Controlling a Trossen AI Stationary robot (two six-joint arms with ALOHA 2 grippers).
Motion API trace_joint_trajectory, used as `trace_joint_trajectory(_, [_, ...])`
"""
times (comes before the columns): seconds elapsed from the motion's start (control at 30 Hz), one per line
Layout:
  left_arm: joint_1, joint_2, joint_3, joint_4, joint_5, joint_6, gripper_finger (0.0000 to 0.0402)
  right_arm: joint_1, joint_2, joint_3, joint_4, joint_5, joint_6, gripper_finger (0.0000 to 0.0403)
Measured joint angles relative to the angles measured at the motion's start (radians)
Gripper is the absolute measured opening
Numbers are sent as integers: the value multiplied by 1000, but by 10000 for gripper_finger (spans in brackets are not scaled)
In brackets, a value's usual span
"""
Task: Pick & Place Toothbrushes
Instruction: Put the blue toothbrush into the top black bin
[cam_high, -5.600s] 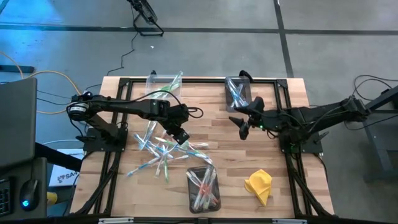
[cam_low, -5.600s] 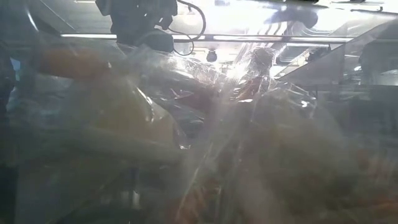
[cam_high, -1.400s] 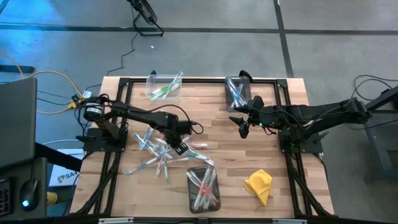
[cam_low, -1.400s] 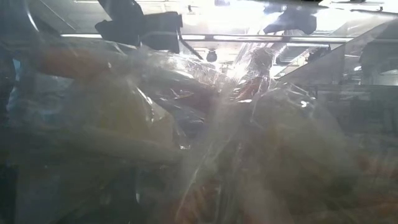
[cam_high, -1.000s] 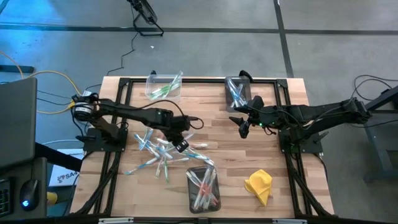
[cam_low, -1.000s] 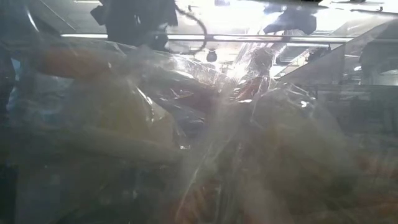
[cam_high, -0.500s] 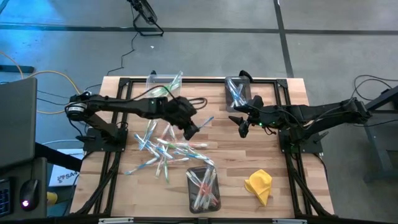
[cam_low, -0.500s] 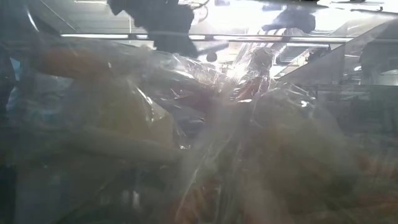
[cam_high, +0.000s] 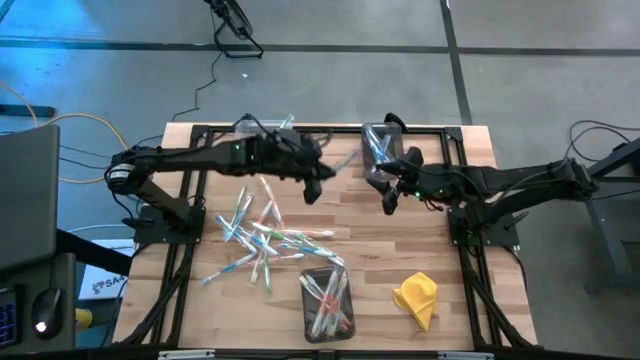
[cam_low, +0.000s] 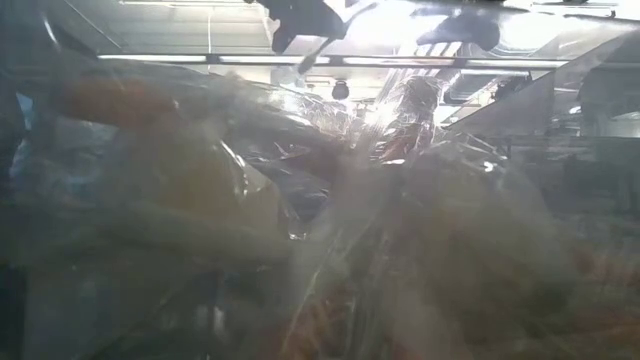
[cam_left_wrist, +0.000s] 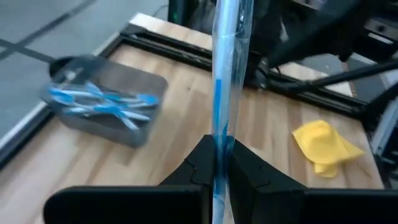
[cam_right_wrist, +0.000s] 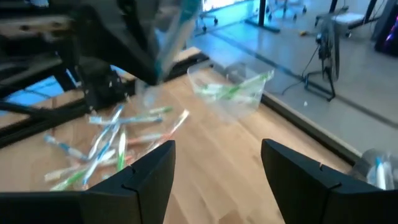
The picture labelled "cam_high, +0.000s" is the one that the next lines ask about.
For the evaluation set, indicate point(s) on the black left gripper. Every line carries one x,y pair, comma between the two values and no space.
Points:
287,161

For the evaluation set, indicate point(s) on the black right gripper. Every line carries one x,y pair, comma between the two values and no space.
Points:
415,182

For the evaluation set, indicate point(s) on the blue toothbrush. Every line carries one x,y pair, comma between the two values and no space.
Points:
227,268
227,225
386,145
372,142
300,248
265,246
239,220
346,160

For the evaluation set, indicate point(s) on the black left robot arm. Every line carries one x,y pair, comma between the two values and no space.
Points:
190,160

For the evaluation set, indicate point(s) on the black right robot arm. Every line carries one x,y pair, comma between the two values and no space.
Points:
510,180

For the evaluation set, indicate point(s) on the grey translucent plastic bin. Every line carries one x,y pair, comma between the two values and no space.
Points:
397,131

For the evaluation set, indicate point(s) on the black knob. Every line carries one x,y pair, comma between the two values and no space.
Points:
395,121

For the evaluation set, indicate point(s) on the yellow cloth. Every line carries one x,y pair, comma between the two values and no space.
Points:
417,297

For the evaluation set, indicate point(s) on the black plastic tray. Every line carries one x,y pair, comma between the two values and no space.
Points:
306,320

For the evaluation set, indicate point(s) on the black floor fan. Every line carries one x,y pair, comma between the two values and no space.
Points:
232,17

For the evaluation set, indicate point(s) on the dark-legged side table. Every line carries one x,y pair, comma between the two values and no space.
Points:
607,235

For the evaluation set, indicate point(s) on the white cardboard box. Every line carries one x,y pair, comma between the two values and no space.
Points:
107,280

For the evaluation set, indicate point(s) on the small yellow object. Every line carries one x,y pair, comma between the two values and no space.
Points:
84,317

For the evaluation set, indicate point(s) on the black computer desk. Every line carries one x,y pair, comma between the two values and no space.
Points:
27,200

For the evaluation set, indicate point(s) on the black floor bar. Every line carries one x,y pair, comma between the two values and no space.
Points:
27,111

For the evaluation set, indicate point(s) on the black computer mouse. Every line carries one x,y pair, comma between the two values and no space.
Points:
47,312

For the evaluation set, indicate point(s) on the black keyboard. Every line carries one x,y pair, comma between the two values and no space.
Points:
7,320

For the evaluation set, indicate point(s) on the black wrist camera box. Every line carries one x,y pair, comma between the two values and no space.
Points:
286,137
412,156

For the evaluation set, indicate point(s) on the silver metal bracket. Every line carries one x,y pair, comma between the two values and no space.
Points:
186,354
465,355

